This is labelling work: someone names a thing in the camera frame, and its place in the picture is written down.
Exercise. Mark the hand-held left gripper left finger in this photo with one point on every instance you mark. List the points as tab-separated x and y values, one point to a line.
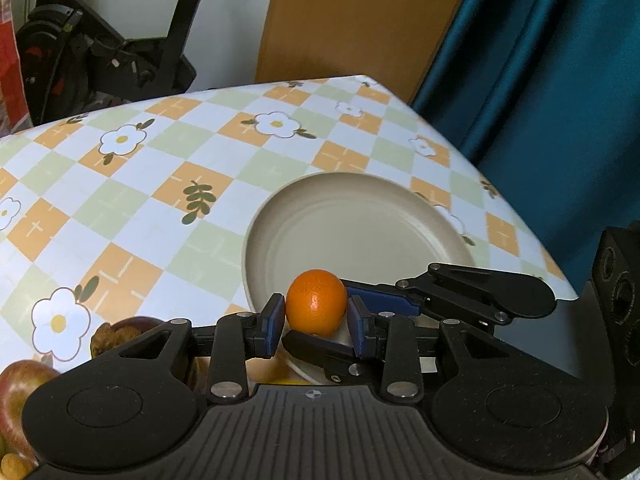
273	322

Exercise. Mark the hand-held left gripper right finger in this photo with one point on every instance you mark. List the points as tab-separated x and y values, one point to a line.
356	329

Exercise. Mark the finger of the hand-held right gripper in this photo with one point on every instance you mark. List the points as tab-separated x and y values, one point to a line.
315	352
480	292

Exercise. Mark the orange mandarin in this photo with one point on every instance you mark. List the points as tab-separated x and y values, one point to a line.
316	302

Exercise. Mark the beige round plate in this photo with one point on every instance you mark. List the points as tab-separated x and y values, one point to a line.
350	230

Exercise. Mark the dark purple mangosteen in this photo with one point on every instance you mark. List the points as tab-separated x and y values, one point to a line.
120	337

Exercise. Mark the large red apple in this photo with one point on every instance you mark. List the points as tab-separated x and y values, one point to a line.
20	395

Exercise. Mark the checked floral tablecloth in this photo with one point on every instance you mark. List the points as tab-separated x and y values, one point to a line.
150	185

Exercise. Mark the teal curtain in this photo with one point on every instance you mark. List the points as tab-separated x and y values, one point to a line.
540	85

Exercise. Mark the brown wooden board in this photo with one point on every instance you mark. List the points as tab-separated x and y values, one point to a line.
350	20

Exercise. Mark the black exercise bike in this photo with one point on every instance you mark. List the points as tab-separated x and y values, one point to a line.
75	55

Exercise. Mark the red wall poster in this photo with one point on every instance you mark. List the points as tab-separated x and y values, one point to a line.
10	60

